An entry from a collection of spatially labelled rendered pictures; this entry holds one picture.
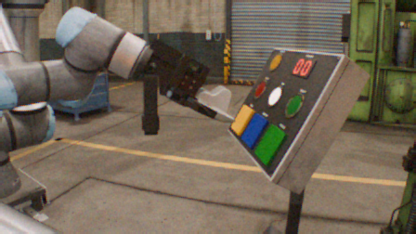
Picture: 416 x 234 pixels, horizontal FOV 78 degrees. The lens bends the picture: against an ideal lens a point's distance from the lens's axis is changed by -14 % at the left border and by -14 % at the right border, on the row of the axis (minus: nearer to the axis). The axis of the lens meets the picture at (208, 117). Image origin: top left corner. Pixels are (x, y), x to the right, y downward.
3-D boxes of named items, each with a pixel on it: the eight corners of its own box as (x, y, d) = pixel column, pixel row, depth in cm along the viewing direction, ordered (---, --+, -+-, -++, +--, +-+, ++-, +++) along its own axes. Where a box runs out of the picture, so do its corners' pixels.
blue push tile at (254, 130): (249, 148, 67) (266, 120, 66) (240, 137, 74) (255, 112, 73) (256, 151, 67) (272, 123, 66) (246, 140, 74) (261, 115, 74)
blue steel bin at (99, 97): (41, 112, 516) (36, 74, 498) (76, 104, 583) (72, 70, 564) (77, 120, 457) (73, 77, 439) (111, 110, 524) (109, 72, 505)
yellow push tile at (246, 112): (237, 134, 77) (252, 109, 76) (230, 126, 84) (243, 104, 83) (243, 137, 77) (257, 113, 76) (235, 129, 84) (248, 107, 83)
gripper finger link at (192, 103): (219, 113, 52) (175, 90, 50) (214, 121, 52) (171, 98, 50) (214, 108, 57) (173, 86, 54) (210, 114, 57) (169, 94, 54)
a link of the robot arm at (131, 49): (105, 71, 47) (111, 67, 55) (129, 84, 49) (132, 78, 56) (125, 31, 46) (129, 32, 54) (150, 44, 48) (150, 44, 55)
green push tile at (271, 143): (265, 165, 58) (285, 133, 57) (253, 152, 65) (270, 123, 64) (272, 169, 58) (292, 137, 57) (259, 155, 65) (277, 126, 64)
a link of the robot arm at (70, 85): (32, 87, 54) (40, 45, 47) (79, 80, 62) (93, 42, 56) (45, 117, 51) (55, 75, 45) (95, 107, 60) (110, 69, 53)
